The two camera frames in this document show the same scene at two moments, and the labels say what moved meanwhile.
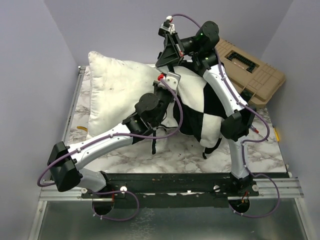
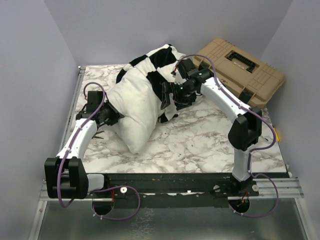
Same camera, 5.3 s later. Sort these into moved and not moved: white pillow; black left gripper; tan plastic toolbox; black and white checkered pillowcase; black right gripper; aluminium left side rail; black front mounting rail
Moved: black left gripper; black and white checkered pillowcase; black right gripper; white pillow
Not moved: aluminium left side rail; black front mounting rail; tan plastic toolbox
